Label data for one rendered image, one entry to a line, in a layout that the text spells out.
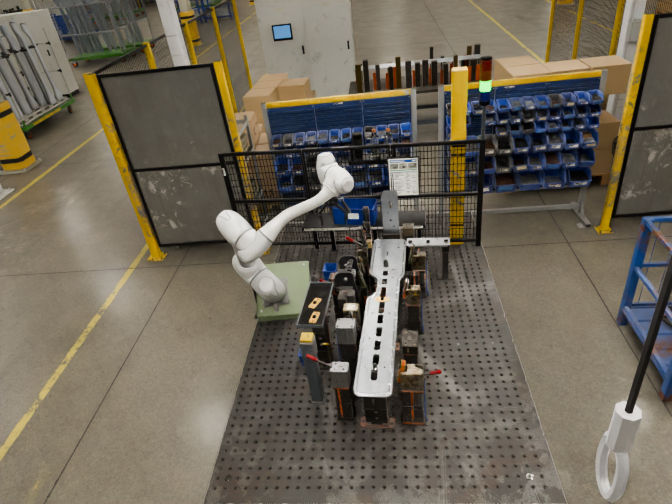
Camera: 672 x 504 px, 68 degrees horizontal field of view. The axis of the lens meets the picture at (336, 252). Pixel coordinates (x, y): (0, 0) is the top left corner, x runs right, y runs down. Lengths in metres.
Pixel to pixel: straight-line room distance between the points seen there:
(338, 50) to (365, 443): 7.74
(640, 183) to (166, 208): 4.67
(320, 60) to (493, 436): 7.83
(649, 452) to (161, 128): 4.58
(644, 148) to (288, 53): 6.23
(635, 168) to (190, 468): 4.53
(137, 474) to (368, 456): 1.77
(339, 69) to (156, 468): 7.46
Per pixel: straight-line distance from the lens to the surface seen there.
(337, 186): 2.46
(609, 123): 6.29
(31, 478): 4.20
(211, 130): 4.94
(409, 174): 3.62
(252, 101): 7.21
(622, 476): 0.47
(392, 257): 3.28
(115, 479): 3.86
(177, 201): 5.40
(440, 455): 2.60
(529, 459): 2.64
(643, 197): 5.64
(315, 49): 9.48
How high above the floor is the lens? 2.84
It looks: 33 degrees down
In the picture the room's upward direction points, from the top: 8 degrees counter-clockwise
